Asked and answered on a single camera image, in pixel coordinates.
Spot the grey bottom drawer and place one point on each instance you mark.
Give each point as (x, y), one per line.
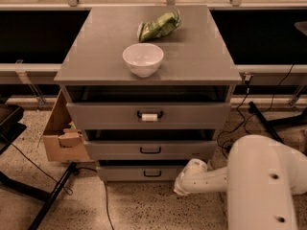
(139, 170)

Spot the grey drawer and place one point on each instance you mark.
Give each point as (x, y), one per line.
(150, 150)
(139, 170)
(128, 115)

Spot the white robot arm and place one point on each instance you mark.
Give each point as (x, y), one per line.
(260, 179)

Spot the grey drawer cabinet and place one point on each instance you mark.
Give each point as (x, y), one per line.
(197, 68)

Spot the grey middle drawer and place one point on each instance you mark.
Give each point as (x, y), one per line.
(150, 150)

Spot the grey top drawer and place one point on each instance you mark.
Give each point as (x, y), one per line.
(128, 115)

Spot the white ceramic bowl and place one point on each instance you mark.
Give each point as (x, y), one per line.
(143, 59)

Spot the green snack bag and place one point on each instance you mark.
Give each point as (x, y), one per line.
(161, 27)

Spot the brown cardboard box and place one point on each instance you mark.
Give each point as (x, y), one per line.
(62, 141)

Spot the black stand base left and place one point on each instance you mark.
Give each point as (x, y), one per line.
(10, 129)

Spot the black stand leg right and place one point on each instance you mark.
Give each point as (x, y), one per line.
(272, 125)

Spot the white tape on handle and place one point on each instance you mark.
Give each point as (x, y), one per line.
(149, 117)

